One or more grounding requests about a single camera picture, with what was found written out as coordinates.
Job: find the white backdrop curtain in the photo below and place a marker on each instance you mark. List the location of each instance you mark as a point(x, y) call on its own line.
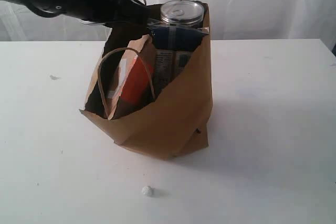
point(262, 6)

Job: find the dark grain can silver lid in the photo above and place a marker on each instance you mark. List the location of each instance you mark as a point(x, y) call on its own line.
point(182, 12)

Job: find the brown paper bag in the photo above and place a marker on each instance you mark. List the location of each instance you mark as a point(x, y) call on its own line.
point(170, 124)

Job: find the black rice vacuum pack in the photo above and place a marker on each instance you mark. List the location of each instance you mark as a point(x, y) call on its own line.
point(174, 46)

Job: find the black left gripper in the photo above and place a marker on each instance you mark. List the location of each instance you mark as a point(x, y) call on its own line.
point(93, 11)

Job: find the brown kraft stand-up pouch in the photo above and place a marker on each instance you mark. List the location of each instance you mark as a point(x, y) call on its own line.
point(130, 89)

